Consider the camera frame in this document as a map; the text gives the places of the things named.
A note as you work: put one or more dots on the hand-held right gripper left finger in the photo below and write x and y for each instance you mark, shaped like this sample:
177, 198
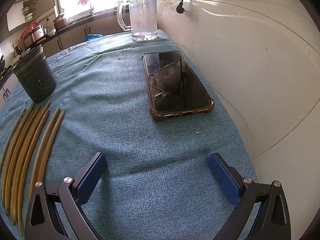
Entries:
91, 177

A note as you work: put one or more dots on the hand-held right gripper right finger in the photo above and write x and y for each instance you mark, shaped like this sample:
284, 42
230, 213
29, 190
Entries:
223, 180

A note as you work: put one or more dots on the group of bamboo chopsticks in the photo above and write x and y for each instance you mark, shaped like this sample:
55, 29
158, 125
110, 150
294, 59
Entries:
15, 160

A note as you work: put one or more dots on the dark green chopstick holder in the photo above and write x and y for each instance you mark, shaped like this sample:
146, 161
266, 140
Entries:
35, 80

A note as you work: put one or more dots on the blue towel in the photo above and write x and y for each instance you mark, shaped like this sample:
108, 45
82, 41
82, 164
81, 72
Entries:
112, 117

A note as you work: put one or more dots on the black smartphone in clear case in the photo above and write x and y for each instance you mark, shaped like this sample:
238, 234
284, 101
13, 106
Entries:
172, 80

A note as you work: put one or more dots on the blue plastic bag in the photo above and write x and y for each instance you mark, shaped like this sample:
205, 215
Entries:
92, 37

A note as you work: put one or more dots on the dark kettle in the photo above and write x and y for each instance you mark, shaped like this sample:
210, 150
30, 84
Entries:
17, 50

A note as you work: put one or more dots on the white bowl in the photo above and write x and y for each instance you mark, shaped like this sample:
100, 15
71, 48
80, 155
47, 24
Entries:
51, 31

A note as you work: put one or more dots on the silver rice cooker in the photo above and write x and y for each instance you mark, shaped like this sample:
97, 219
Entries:
37, 33

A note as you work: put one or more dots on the brown clay pot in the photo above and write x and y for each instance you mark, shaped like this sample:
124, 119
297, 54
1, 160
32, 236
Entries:
61, 22

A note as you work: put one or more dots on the red plastic basket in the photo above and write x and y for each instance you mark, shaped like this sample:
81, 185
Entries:
25, 31

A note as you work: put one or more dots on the clear glass mug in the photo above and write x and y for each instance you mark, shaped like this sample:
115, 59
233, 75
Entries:
143, 17

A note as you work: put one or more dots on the stacked white dishes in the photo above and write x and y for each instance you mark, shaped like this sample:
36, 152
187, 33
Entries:
28, 12

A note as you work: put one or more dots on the pink ornament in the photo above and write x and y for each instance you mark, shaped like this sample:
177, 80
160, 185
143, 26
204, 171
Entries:
83, 0

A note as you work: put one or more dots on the open wall cabinet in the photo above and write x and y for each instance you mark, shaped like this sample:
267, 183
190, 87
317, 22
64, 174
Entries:
45, 2

